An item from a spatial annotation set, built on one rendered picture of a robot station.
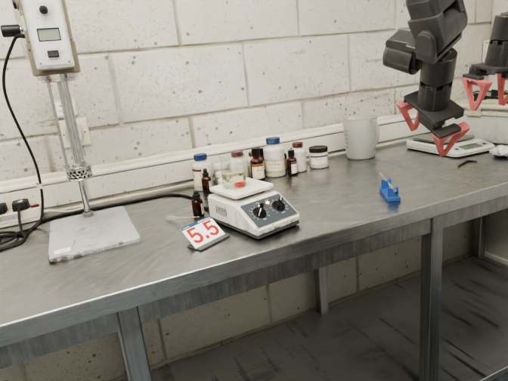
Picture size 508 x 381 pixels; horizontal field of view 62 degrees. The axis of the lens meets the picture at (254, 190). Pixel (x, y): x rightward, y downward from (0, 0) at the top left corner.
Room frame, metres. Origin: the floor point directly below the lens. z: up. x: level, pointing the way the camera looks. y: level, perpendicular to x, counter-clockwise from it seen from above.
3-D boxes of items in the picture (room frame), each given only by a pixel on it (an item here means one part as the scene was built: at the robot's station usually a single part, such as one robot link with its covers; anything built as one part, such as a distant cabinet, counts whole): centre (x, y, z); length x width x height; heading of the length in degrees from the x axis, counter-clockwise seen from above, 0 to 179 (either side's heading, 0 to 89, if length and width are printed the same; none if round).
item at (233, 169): (1.00, 0.04, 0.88); 0.07 x 0.06 x 0.08; 8
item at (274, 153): (1.41, -0.08, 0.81); 0.07 x 0.07 x 0.13
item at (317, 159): (1.46, -0.24, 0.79); 0.07 x 0.07 x 0.07
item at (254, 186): (1.00, 0.03, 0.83); 0.12 x 0.12 x 0.01; 36
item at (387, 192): (1.07, -0.36, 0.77); 0.10 x 0.03 x 0.04; 174
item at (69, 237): (1.02, 0.42, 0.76); 0.30 x 0.20 x 0.01; 23
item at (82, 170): (1.03, 0.43, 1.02); 0.07 x 0.07 x 0.25
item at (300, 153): (1.44, -0.16, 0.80); 0.06 x 0.06 x 0.10
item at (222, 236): (0.88, 0.12, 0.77); 0.09 x 0.06 x 0.04; 138
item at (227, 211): (0.98, 0.01, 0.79); 0.22 x 0.13 x 0.08; 36
